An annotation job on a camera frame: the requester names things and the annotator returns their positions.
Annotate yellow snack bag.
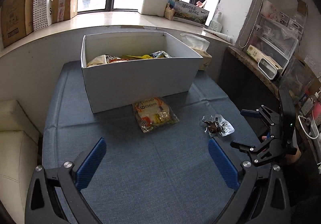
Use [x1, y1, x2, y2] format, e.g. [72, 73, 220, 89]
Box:
[121, 55, 153, 61]

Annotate cream pastry packet orange ends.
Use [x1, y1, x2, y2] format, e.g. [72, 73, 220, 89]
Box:
[86, 55, 107, 68]

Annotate person's right hand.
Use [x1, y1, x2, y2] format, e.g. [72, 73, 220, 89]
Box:
[260, 134, 302, 164]

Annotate brown dried meat packet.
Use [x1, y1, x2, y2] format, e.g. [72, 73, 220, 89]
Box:
[201, 114, 235, 138]

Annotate white digital clock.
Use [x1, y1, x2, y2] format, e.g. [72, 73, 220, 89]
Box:
[258, 57, 280, 81]

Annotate cream leather sofa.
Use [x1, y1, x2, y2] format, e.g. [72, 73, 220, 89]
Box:
[1, 100, 40, 223]

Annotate rice cracker packet on table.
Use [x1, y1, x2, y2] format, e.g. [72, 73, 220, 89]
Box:
[132, 97, 180, 133]

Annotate white cardboard storage box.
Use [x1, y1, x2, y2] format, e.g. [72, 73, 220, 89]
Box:
[80, 30, 202, 113]

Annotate green tea box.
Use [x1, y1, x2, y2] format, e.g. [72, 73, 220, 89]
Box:
[246, 45, 268, 63]

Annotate clear plastic drawer organizer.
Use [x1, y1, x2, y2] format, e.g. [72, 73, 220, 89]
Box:
[249, 0, 308, 70]

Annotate white rolled paper tube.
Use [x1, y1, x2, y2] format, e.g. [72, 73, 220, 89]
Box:
[203, 28, 231, 43]

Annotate tissue pack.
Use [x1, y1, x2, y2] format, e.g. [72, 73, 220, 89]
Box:
[181, 33, 212, 71]

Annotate white plastic bottle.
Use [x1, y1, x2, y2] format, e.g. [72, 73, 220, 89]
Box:
[208, 11, 222, 32]

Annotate grey silver snack packet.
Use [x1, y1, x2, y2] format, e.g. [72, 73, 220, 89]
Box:
[150, 50, 171, 58]

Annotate printed landscape gift box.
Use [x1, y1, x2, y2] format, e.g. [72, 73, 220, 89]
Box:
[168, 0, 209, 27]

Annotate small beige gift bag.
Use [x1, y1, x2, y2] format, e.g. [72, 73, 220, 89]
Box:
[164, 3, 175, 20]

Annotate open brown cardboard box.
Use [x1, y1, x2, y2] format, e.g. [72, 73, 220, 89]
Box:
[51, 0, 78, 23]

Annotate tall brown cardboard box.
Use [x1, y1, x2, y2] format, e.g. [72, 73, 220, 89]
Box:
[1, 0, 34, 48]

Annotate white foam block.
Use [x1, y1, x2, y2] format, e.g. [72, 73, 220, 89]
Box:
[138, 0, 168, 17]

